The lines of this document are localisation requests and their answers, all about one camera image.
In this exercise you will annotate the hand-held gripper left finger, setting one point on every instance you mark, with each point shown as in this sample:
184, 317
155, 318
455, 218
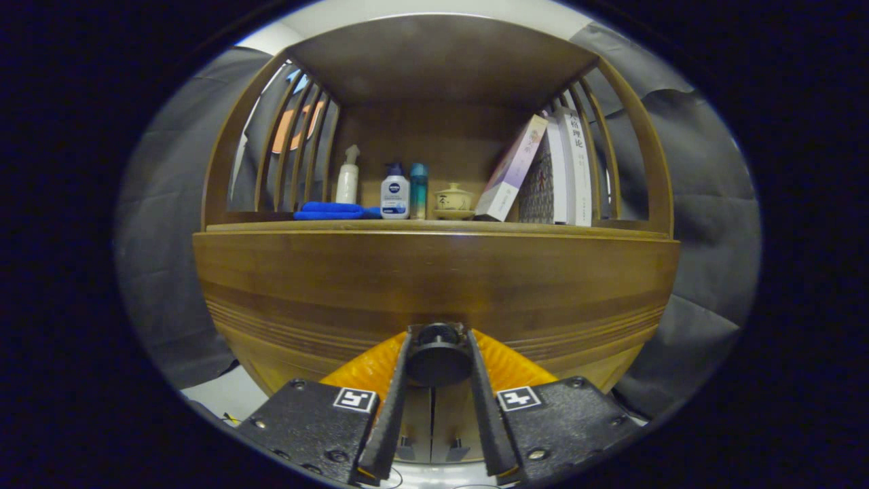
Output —
387, 421

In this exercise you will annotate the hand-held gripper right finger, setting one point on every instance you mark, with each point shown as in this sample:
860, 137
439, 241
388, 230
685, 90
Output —
489, 421

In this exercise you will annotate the wooden drawer with black knob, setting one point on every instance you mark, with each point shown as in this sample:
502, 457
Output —
339, 285

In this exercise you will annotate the wooden countertop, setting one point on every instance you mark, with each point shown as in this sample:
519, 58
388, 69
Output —
434, 225

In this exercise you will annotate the wooden cabinet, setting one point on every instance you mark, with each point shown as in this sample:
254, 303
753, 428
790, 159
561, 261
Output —
441, 61

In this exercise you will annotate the blue folded cloth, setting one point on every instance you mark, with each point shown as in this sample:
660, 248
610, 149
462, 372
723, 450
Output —
333, 210

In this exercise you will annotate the beige lidded tea cup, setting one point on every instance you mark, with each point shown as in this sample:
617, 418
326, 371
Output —
453, 200

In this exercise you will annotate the white bottle with blue cap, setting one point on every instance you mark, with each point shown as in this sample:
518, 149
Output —
395, 197

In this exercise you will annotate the teal bottle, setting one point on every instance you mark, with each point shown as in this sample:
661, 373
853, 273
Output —
419, 193

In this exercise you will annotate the patterned cover book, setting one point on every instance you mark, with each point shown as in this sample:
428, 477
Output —
540, 187

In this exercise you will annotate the white spray bottle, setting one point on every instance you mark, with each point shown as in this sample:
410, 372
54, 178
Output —
347, 183

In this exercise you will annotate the purple and white book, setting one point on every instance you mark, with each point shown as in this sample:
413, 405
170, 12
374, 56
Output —
512, 170

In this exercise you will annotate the black backdrop cloth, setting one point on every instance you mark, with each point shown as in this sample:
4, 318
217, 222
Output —
170, 272

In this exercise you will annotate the white book with black lettering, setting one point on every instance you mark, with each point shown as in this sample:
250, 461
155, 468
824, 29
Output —
580, 170

